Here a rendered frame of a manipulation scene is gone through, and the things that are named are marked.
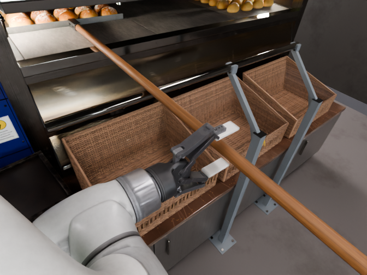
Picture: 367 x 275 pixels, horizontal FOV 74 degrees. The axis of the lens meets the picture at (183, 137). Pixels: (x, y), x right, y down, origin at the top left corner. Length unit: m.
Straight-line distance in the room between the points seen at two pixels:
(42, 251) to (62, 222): 0.18
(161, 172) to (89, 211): 0.14
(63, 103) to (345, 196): 2.16
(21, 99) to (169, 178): 0.76
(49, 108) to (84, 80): 0.18
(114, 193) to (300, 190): 1.96
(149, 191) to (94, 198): 0.09
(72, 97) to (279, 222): 1.60
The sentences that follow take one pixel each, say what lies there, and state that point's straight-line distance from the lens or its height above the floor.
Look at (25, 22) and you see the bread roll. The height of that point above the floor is 1.22.
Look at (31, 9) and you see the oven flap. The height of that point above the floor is 1.39.
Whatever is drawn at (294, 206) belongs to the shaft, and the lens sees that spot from 0.53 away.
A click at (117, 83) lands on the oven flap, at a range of 1.20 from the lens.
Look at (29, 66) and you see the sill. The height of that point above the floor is 1.18.
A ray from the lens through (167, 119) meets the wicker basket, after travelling 1.37.
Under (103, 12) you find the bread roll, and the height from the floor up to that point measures 1.22.
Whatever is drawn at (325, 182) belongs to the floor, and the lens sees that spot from 2.45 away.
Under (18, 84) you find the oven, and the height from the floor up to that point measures 1.12.
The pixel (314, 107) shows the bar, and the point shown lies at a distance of 1.45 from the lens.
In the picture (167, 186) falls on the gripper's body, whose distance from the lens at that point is 0.46.
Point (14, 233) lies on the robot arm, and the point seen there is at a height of 1.40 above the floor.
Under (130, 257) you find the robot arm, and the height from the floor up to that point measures 1.27.
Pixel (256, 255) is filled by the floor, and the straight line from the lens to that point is 1.82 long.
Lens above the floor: 1.59
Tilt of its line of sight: 41 degrees down
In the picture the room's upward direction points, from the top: 5 degrees clockwise
